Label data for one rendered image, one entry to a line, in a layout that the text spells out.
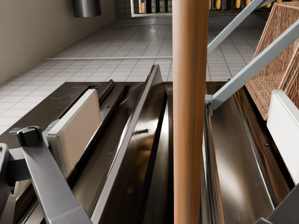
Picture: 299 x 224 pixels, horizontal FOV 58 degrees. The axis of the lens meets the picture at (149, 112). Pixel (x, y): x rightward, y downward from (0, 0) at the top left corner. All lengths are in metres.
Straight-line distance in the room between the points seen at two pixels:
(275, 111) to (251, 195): 0.76
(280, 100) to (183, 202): 0.17
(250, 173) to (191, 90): 0.81
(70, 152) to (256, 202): 0.80
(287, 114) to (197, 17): 0.10
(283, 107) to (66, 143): 0.13
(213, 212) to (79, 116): 0.24
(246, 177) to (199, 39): 0.83
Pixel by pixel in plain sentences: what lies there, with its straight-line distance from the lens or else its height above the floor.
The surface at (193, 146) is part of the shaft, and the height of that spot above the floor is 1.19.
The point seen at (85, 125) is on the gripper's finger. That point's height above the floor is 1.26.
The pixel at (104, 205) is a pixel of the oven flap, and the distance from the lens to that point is 0.71.
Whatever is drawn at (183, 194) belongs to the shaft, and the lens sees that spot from 0.31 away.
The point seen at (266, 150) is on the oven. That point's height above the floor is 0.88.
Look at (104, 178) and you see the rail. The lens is 0.79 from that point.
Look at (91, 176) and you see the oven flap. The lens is 1.06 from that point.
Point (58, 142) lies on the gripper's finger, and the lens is 0.16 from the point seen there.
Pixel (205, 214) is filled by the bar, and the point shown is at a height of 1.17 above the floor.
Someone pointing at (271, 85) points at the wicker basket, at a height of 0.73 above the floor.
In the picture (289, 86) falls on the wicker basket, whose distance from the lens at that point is 1.22.
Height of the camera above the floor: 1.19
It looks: 8 degrees up
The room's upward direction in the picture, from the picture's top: 89 degrees counter-clockwise
